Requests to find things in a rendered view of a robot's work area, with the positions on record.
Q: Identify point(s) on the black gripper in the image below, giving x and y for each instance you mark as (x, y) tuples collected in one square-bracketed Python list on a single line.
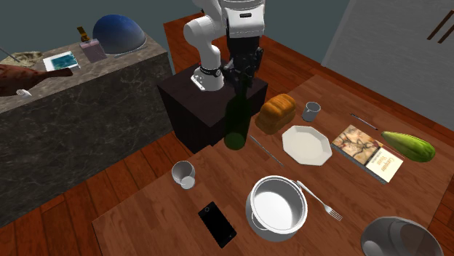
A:
[(244, 53)]

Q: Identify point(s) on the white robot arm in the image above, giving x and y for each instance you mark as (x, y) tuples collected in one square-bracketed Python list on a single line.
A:
[(209, 53)]

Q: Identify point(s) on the brown bread loaf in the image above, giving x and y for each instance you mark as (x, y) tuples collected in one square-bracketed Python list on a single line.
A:
[(276, 113)]

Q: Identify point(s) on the dark robot stand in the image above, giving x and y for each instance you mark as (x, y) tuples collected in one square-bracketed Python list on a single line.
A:
[(198, 106)]

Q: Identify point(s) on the dark green glass bottle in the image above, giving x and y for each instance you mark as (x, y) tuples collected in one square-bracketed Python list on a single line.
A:
[(236, 124)]

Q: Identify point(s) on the small grey cup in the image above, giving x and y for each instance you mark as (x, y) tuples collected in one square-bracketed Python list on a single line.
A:
[(310, 111)]

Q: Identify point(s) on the thin silver knife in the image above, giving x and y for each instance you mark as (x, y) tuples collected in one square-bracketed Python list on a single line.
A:
[(266, 150)]

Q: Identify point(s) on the white octagonal plate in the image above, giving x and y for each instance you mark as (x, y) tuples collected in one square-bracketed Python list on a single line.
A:
[(306, 145)]

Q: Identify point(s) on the white round cup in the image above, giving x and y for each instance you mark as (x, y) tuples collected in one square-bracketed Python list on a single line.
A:
[(183, 173)]

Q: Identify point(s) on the thin dark pen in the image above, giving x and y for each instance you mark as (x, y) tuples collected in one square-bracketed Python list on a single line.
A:
[(364, 121)]

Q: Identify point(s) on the white cooking pot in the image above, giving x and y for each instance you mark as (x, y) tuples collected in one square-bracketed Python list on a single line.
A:
[(278, 209)]

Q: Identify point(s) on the beige illustrated book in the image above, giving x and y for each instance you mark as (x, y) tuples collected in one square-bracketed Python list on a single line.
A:
[(369, 153)]

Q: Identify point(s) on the silver fork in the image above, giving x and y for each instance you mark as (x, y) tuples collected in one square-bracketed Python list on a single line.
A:
[(319, 200)]

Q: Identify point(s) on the black smartphone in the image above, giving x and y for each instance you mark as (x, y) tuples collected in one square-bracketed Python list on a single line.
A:
[(217, 224)]

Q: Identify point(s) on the marble counter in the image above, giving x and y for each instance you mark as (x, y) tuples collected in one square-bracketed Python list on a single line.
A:
[(71, 124)]

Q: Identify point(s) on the green cucumber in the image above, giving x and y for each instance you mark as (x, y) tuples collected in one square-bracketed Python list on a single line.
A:
[(408, 146)]

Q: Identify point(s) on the grey metal bowl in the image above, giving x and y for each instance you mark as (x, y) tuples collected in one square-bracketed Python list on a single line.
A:
[(397, 237)]

